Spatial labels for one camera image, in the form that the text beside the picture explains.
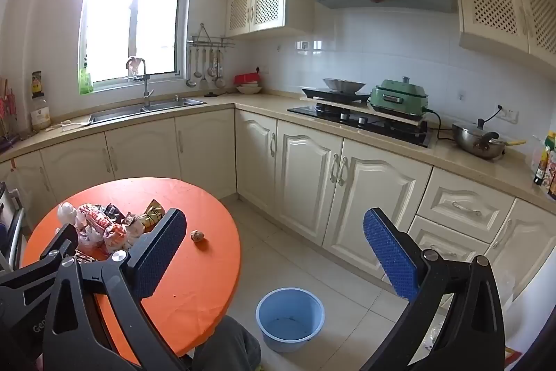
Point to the small lattice door cabinet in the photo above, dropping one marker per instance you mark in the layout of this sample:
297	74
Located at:
267	3

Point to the yellow label sauce bottle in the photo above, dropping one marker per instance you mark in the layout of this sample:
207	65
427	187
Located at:
37	83

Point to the metal spoon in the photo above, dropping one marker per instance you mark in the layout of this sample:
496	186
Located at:
203	71

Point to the kitchen window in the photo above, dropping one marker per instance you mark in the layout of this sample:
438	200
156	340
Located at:
130	19

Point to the gold snack packet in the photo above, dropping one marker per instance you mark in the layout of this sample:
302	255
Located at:
152	218

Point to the metal skimmer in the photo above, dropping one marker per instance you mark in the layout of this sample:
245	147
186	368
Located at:
211	69

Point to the metal spatula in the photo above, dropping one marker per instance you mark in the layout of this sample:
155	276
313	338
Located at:
220	80

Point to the white bowl stack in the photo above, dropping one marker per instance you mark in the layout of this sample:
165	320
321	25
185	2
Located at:
249	89

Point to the metal ladle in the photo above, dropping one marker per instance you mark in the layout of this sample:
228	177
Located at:
191	82

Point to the metal rack frame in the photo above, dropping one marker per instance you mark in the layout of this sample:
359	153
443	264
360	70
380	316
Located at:
15	223

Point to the black induction cooker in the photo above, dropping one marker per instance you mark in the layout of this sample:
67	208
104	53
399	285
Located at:
334	95

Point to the pile of snack wrappers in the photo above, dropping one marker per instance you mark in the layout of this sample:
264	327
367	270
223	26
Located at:
104	223

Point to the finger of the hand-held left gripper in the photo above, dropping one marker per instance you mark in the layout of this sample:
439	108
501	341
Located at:
26	279
65	238

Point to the person's grey trouser leg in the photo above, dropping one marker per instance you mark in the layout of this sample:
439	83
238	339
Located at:
226	345

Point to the stainless steel sink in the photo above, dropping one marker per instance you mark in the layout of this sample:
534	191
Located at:
143	110

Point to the cream cabinet drawer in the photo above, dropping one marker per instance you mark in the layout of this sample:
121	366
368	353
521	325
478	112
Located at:
469	203
438	243

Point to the wooden board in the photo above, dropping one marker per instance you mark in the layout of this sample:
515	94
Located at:
391	115

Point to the green dish soap bottle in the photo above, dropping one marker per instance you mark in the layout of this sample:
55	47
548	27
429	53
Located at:
85	83

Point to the blue plastic basin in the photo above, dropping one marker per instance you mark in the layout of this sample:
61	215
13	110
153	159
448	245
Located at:
290	323

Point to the black glass gas hob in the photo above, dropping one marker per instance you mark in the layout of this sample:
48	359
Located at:
391	130

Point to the green electric cooking pot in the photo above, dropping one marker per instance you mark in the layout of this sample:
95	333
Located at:
399	97

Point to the orange round table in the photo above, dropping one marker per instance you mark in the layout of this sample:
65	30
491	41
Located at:
200	279

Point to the clear oil jar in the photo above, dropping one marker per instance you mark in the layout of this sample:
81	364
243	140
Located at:
40	115

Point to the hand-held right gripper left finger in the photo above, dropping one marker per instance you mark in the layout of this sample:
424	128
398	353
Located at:
156	253

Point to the red and white bowls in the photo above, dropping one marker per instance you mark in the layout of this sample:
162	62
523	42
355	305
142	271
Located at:
248	79

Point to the metal wok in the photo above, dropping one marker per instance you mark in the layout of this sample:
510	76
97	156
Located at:
343	84

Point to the white wall socket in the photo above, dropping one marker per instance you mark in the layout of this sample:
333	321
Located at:
509	115

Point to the metal wall utensil rack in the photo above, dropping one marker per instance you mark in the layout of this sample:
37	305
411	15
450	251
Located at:
210	43

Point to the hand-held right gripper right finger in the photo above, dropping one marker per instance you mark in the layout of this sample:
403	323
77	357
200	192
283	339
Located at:
391	258

